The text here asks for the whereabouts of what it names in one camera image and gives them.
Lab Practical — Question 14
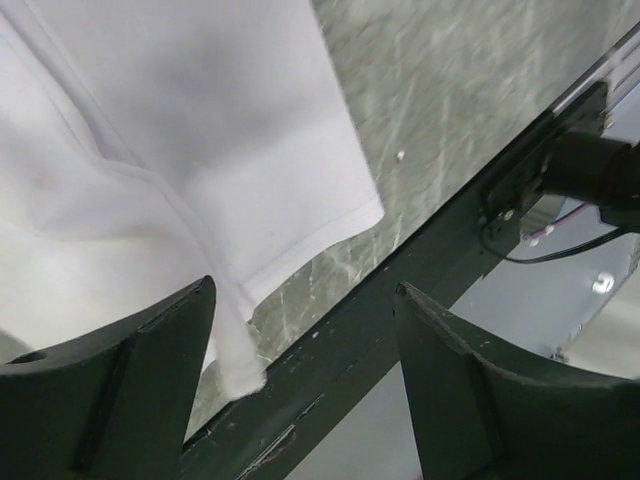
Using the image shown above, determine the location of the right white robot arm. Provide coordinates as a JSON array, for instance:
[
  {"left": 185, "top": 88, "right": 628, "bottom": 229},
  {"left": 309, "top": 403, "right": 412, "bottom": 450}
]
[{"left": 540, "top": 131, "right": 639, "bottom": 233}]

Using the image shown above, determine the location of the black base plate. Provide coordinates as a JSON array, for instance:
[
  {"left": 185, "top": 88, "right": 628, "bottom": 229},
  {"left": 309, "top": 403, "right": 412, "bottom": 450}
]
[{"left": 178, "top": 81, "right": 608, "bottom": 479}]

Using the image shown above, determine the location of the white t shirt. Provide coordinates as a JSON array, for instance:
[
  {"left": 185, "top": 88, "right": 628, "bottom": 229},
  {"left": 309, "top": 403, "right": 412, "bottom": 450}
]
[{"left": 1, "top": 1, "right": 384, "bottom": 399}]

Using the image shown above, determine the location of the aluminium frame rail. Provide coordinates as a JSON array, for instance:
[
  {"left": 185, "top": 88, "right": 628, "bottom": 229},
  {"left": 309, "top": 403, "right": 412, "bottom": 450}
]
[{"left": 550, "top": 23, "right": 639, "bottom": 129}]

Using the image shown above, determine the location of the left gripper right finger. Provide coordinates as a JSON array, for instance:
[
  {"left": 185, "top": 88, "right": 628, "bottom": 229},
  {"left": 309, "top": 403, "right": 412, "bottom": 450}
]
[{"left": 394, "top": 283, "right": 639, "bottom": 479}]

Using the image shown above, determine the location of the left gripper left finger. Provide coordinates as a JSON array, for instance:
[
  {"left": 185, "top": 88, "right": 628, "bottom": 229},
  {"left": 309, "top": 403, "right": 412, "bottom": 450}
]
[{"left": 1, "top": 276, "right": 216, "bottom": 479}]

